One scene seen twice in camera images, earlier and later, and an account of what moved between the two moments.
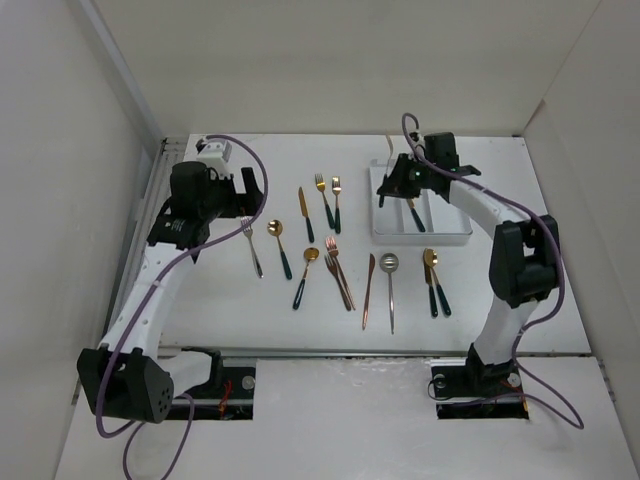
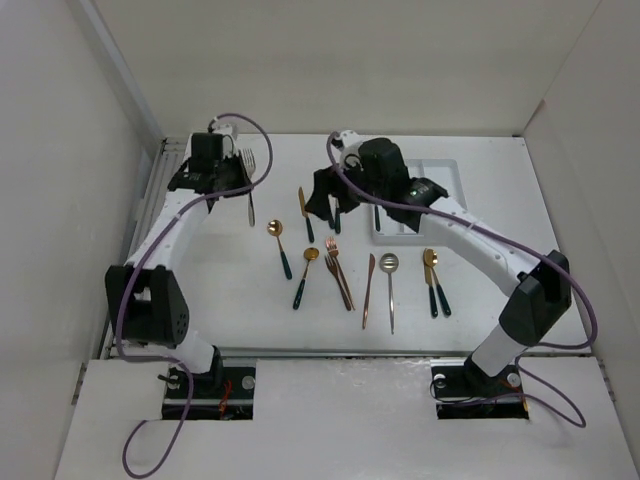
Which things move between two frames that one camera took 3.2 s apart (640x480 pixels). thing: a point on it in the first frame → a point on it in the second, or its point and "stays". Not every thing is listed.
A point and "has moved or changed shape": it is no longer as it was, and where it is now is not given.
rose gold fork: x=333 y=250 stays
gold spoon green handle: x=274 y=228 stays
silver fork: x=248 y=231 → x=249 y=160
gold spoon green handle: x=310 y=254 stays
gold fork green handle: x=391 y=144 has moved or changed shape
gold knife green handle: x=429 y=281 stays
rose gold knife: x=372 y=261 stays
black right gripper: x=395 y=185 → x=326 y=182
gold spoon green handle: x=431 y=258 stays
